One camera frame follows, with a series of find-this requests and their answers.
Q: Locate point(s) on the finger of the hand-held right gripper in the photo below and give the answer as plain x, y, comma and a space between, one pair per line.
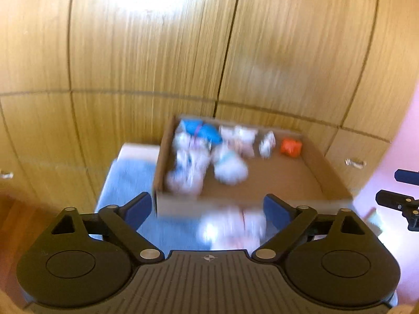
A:
407, 176
392, 199

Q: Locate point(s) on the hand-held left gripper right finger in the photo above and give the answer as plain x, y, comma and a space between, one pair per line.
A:
278, 211

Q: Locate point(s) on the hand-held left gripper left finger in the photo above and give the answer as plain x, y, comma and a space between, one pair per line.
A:
139, 211

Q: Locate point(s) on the cardboard box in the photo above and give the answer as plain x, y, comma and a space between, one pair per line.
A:
281, 180

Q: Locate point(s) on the plastic-wrapped white sock bundle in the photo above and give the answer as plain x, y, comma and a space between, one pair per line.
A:
229, 225

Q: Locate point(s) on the white terry blue-striped sock bundle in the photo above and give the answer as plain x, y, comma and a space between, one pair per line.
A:
188, 173

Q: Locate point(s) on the white fuzzy teal-banded sock bundle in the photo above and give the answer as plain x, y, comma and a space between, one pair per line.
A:
229, 166

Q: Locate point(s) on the white black-patterned sock bundle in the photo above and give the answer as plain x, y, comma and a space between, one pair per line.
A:
266, 144

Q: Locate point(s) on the white lilac-banded sock bundle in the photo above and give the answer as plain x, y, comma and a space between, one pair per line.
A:
185, 140

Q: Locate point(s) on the blue knit sock bundle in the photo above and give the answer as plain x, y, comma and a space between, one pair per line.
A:
201, 129

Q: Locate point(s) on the blue towel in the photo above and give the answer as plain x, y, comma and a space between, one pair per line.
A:
131, 180

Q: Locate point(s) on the white stool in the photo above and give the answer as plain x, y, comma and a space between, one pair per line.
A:
139, 152

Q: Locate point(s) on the wooden wardrobe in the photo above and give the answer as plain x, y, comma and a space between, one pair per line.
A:
131, 39

